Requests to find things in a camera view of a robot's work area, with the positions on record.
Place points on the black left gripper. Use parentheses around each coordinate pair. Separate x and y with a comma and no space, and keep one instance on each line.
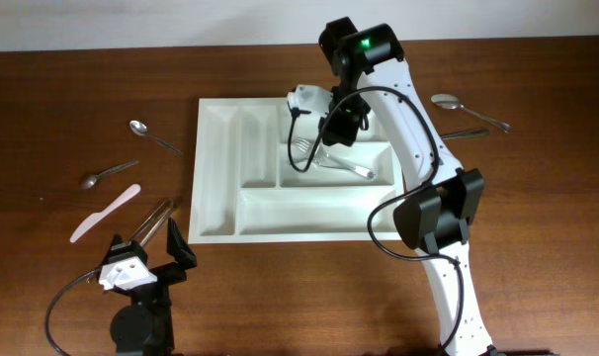
(182,255)

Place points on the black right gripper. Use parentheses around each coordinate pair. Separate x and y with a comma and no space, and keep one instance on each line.
(340,131)

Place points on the dark-handled metal fork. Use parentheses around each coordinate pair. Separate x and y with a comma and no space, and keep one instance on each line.
(321,155)

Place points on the large metal spoon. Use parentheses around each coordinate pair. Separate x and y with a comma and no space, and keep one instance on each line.
(451,102)
(466,134)

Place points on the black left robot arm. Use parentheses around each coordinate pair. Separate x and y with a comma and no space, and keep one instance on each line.
(144,327)

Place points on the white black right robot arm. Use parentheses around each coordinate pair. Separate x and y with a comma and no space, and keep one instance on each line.
(433,215)

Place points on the metal tongs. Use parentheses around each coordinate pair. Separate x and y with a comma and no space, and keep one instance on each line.
(153,223)

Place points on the pink plastic knife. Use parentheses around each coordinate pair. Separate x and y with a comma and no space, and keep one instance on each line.
(95,218)

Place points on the small teaspoon far left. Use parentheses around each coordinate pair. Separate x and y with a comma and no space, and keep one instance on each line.
(90,180)

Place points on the white plastic cutlery tray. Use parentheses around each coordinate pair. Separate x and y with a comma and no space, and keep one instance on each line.
(245,190)

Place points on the small teaspoon near tray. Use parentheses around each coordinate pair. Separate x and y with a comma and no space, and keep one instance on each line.
(141,129)

